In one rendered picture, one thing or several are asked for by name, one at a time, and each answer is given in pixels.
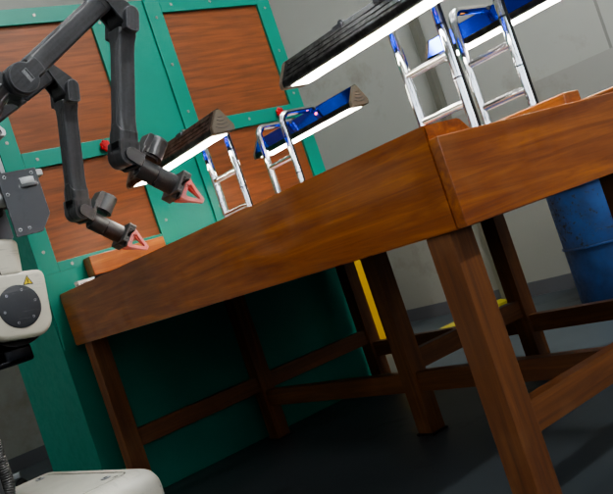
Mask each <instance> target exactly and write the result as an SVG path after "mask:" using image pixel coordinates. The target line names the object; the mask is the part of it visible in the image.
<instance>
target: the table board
mask: <svg viewBox="0 0 613 494"><path fill-rule="evenodd" d="M430 144H431V147H432V150H433V153H434V158H435V161H436V164H437V167H438V170H439V172H440V175H441V178H442V181H443V184H444V187H445V190H446V193H447V196H448V199H449V202H450V205H451V208H452V211H453V214H454V217H455V219H456V221H457V224H458V227H459V228H464V227H467V226H470V225H473V224H476V223H478V222H483V221H485V220H488V219H491V218H494V217H496V216H499V215H502V214H504V213H507V212H510V211H513V210H515V209H518V208H521V207H523V206H526V205H529V204H532V203H533V202H536V201H539V200H542V199H544V198H547V197H550V196H552V195H555V194H558V193H561V192H563V191H566V190H569V189H571V188H574V187H577V186H580V185H582V184H585V183H588V182H591V181H593V180H596V179H599V178H601V177H604V176H607V175H610V174H612V173H613V92H610V93H606V94H602V95H598V96H594V97H590V98H587V99H583V100H579V101H575V102H571V103H568V104H564V105H560V106H556V107H552V108H548V109H544V110H540V111H536V112H532V113H528V114H524V115H521V116H517V117H513V118H509V119H505V120H501V121H497V122H493V123H486V124H482V125H478V126H474V127H470V128H467V129H463V130H459V131H455V132H451V133H447V134H444V135H440V136H437V137H434V138H432V139H430Z"/></svg>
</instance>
